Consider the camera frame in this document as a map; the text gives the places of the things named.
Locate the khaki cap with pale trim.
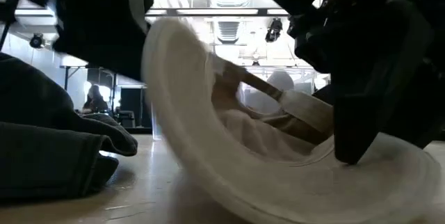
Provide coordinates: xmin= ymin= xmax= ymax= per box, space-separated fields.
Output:
xmin=140 ymin=17 xmax=442 ymax=224

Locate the silver ventilation duct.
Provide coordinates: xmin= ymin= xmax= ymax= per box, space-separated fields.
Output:
xmin=207 ymin=0 xmax=257 ymax=44

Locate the person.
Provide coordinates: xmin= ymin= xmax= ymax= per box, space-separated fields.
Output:
xmin=82 ymin=83 xmax=109 ymax=113

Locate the black overhead crossbar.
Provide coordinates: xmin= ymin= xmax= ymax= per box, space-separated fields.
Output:
xmin=145 ymin=7 xmax=290 ymax=17

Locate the black background workstation stand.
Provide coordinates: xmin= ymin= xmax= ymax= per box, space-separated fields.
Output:
xmin=59 ymin=64 xmax=118 ymax=113

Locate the black ceiling camera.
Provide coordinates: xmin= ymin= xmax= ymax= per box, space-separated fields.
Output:
xmin=29 ymin=33 xmax=46 ymax=49
xmin=264 ymin=17 xmax=283 ymax=43

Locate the dark charcoal cap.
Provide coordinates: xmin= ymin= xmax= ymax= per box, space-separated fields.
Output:
xmin=0 ymin=52 xmax=139 ymax=202

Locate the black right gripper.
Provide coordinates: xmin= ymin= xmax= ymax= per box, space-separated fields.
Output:
xmin=262 ymin=0 xmax=445 ymax=165

